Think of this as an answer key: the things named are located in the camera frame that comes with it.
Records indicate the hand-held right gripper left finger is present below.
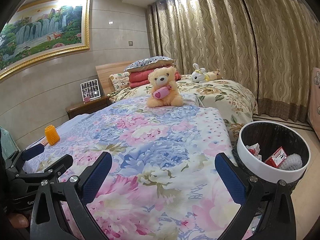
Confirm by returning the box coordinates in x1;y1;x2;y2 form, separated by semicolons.
29;151;113;240

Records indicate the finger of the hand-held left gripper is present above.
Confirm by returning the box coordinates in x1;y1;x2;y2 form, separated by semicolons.
7;144;45;167
15;154;74;184

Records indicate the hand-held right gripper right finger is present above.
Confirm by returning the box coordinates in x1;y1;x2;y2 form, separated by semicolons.
214;152;297;240

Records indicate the white rimmed trash bin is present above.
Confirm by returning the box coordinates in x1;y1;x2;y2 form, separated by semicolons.
231;121;311;195

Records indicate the white tissue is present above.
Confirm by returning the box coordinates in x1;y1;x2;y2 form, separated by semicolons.
246;144;262;161

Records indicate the red white box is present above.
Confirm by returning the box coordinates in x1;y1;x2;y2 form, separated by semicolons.
264;147;288;168

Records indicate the white foam net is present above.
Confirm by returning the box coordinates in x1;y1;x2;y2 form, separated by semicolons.
278;153;303;171

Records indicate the person's left hand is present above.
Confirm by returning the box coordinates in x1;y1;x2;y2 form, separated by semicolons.
8;212;30;229

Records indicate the small orange foam net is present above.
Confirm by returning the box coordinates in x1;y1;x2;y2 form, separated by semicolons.
45;125;60;146

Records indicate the teal cloth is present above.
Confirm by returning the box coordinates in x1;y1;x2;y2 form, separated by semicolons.
0;126;15;153

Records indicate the wooden nightstand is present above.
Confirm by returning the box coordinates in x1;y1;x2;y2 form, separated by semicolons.
66;95;112;120

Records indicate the blue pink floral blanket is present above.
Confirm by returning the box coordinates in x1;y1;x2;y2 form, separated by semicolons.
25;96;260;240

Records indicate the beige floral quilt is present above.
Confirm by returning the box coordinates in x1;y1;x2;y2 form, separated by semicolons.
107;74;259;140

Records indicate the wooden headboard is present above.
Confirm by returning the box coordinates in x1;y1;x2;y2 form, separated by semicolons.
95;60;133;97

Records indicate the cream cartoon print pillow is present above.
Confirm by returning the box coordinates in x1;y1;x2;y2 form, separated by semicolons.
109;72;130;90

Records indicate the white rabbit plush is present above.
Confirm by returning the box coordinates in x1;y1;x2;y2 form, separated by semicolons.
191;63;213;83

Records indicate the folded red blanket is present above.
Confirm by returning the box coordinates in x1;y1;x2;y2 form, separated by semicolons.
129;70;181;88

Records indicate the pink padded furniture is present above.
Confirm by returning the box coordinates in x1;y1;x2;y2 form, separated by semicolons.
307;67;320;132

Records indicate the cream teddy bear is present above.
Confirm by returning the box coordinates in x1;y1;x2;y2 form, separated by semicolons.
146;66;183;108

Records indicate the gold framed landscape painting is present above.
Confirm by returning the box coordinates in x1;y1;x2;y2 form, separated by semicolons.
0;0;91;80

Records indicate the black white photo frame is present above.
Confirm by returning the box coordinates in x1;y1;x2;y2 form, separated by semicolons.
80;79;102;102

